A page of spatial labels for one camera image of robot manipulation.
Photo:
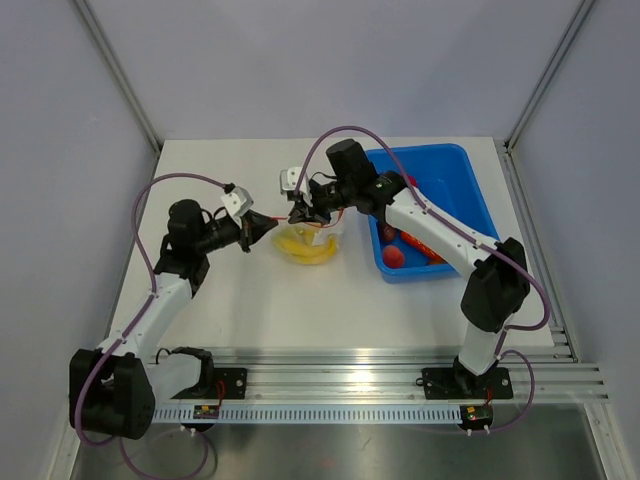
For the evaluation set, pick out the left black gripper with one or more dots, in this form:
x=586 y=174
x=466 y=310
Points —
x=253 y=225

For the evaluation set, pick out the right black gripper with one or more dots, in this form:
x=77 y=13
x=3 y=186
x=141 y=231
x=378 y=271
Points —
x=303 y=211

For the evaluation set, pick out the clear zip top bag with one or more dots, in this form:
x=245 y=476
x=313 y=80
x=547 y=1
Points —
x=335 y=226

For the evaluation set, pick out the yellow banana bunch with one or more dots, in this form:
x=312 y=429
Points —
x=305 y=246

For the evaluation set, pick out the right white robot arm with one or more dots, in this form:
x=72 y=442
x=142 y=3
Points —
x=494 y=271

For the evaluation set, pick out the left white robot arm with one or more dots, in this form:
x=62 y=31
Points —
x=111 y=391

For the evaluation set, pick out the dark purple plum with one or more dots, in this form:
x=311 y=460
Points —
x=388 y=233

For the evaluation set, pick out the blue plastic bin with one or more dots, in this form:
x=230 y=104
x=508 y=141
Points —
x=456 y=217

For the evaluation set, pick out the orange carrot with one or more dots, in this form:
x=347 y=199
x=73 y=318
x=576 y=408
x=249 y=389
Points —
x=432 y=257

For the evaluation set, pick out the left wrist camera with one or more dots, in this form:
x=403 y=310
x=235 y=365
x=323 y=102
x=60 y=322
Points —
x=237 y=200

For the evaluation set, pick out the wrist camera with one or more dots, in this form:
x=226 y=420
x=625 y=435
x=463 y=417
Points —
x=237 y=200
x=294 y=184

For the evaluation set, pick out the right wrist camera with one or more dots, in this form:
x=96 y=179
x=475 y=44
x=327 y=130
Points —
x=294 y=184

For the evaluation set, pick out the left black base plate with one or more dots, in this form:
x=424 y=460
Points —
x=189 y=373

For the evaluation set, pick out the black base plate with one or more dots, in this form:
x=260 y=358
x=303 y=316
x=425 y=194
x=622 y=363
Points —
x=447 y=383
x=189 y=373

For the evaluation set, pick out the left frame post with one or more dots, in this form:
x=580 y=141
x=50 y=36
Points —
x=108 y=55

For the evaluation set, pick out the frame post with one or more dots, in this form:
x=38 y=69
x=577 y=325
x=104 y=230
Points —
x=108 y=55
x=559 y=55

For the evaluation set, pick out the white slotted cable duct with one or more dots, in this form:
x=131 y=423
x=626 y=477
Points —
x=308 y=414

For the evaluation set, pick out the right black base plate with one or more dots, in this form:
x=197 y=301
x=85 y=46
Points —
x=447 y=383

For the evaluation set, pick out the aluminium rail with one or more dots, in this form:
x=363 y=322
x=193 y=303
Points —
x=387 y=376

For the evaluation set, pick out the right frame post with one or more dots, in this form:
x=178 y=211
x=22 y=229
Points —
x=559 y=55

